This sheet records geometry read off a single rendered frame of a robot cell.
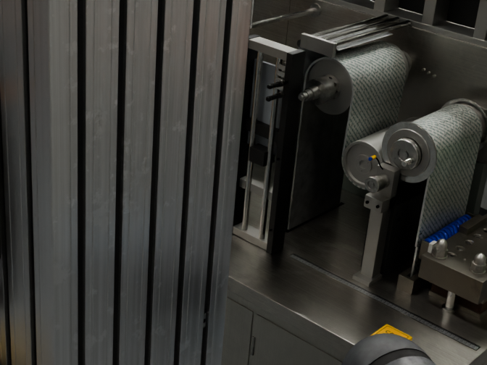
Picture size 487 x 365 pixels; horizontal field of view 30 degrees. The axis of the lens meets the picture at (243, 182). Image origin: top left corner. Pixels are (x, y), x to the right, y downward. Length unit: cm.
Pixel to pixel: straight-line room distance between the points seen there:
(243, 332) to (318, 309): 25
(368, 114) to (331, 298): 47
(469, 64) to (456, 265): 55
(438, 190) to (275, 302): 47
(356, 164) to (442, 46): 41
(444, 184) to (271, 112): 45
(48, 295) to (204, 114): 24
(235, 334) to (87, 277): 147
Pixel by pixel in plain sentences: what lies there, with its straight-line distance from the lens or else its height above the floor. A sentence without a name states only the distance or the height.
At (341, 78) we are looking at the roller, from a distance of 221.
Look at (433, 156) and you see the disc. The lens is 210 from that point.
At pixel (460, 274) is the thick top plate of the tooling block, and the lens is 212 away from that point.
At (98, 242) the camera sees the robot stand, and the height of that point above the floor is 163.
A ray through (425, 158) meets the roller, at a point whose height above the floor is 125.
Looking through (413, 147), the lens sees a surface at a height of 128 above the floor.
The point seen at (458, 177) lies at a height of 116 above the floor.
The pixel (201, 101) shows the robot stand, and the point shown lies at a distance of 90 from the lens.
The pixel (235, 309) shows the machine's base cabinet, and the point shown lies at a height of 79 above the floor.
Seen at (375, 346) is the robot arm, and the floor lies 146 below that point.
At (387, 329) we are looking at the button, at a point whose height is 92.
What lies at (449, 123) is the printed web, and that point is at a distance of 220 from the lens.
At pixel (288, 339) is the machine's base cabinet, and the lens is 220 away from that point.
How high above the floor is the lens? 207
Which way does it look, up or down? 26 degrees down
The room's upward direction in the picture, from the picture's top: 5 degrees clockwise
